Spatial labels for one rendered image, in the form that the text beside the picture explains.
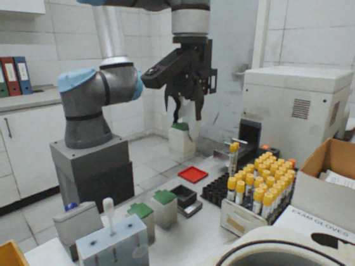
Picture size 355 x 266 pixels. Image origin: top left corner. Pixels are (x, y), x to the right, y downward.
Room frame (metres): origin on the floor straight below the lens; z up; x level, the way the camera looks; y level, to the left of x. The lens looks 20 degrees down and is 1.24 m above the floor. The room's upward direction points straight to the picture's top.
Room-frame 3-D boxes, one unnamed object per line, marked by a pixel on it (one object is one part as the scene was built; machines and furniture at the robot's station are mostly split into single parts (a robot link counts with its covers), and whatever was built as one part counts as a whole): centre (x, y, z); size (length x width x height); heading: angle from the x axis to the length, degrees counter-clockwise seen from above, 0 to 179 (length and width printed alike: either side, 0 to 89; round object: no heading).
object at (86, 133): (0.70, 0.30, 1.00); 0.15 x 0.15 x 0.10
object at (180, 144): (0.47, -0.01, 1.05); 0.05 x 0.04 x 0.06; 45
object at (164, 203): (0.41, 0.03, 0.91); 0.05 x 0.04 x 0.07; 45
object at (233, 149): (0.53, -0.15, 0.93); 0.17 x 0.09 x 0.11; 135
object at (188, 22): (0.48, -0.02, 1.29); 0.08 x 0.08 x 0.05
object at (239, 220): (0.43, -0.20, 0.91); 0.20 x 0.10 x 0.07; 135
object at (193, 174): (0.60, -0.05, 0.88); 0.07 x 0.07 x 0.01; 45
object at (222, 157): (0.71, -0.21, 0.92); 0.21 x 0.07 x 0.05; 135
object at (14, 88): (1.92, 1.44, 1.03); 0.26 x 0.08 x 0.31; 44
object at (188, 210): (0.47, -0.01, 0.89); 0.09 x 0.05 x 0.04; 46
